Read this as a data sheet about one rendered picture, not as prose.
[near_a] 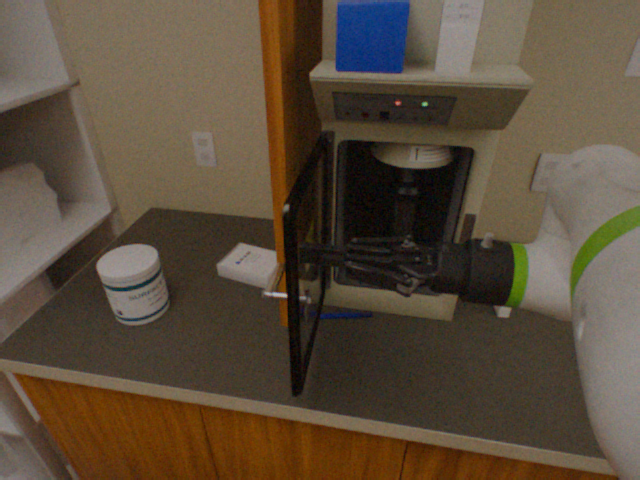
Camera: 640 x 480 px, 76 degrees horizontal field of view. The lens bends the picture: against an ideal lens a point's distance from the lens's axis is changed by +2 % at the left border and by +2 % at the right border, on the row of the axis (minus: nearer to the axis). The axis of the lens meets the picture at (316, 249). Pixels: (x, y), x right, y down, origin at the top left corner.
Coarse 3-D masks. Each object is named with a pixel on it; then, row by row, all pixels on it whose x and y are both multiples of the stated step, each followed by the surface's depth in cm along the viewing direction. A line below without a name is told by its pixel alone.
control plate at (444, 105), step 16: (336, 96) 66; (352, 96) 65; (368, 96) 64; (384, 96) 64; (400, 96) 63; (416, 96) 63; (432, 96) 62; (448, 96) 62; (336, 112) 71; (352, 112) 70; (368, 112) 69; (400, 112) 68; (416, 112) 67; (432, 112) 67; (448, 112) 66
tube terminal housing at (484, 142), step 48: (336, 0) 66; (432, 0) 63; (528, 0) 61; (432, 48) 67; (480, 48) 66; (336, 144) 79; (432, 144) 76; (480, 144) 74; (480, 192) 79; (336, 288) 99
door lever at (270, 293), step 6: (282, 264) 72; (276, 270) 71; (282, 270) 71; (276, 276) 69; (270, 282) 68; (276, 282) 68; (270, 288) 67; (276, 288) 68; (264, 294) 66; (270, 294) 66; (276, 294) 66; (282, 294) 66
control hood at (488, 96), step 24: (312, 72) 62; (336, 72) 61; (408, 72) 61; (432, 72) 61; (456, 72) 61; (480, 72) 61; (504, 72) 61; (456, 96) 62; (480, 96) 61; (504, 96) 60; (336, 120) 73; (456, 120) 68; (480, 120) 67; (504, 120) 66
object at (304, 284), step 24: (312, 192) 68; (312, 216) 70; (288, 240) 54; (312, 240) 73; (288, 264) 56; (312, 264) 76; (288, 288) 59; (312, 288) 79; (288, 312) 62; (312, 312) 82
